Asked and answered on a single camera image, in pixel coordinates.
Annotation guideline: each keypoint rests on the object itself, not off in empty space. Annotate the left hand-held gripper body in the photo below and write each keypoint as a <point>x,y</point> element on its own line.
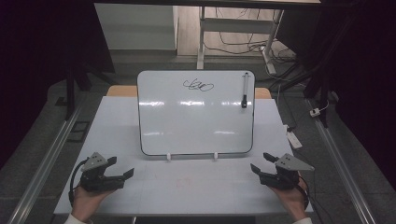
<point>96,177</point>

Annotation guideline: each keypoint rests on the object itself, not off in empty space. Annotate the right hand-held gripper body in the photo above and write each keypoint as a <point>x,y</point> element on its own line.
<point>286,175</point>

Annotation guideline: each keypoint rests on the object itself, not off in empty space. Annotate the person's right hand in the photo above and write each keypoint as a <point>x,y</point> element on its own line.
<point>291,200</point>

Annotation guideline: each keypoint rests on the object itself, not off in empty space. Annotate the person's left hand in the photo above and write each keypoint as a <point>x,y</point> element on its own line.
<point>87,202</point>

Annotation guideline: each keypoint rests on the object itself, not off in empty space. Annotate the white whiteboard stand foot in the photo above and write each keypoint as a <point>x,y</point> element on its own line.
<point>168,156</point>
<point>215,156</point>

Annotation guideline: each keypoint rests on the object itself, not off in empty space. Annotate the tan wooden table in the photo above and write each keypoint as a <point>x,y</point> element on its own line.
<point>122,90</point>

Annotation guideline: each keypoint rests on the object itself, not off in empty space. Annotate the black and white marker pen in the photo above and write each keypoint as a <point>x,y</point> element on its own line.
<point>245,90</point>

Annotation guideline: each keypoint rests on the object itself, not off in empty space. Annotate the white whiteboard with black rim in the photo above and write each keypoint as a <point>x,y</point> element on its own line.
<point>196,124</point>

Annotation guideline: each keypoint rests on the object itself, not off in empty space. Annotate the black metal stand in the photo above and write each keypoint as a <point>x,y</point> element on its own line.
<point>73,87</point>
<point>314,84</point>

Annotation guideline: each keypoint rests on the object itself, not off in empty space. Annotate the grey cabinet panel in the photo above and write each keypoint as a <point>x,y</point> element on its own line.
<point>135,26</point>

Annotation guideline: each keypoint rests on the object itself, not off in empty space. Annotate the black square floor frame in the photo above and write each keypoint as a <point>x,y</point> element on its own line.
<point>78,131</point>

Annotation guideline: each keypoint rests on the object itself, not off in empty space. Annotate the aluminium rail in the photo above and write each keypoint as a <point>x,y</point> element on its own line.
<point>43,168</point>
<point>342,168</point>

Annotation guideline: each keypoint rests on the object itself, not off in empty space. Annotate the white metal desk frame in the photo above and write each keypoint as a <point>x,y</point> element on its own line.
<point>236,25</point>

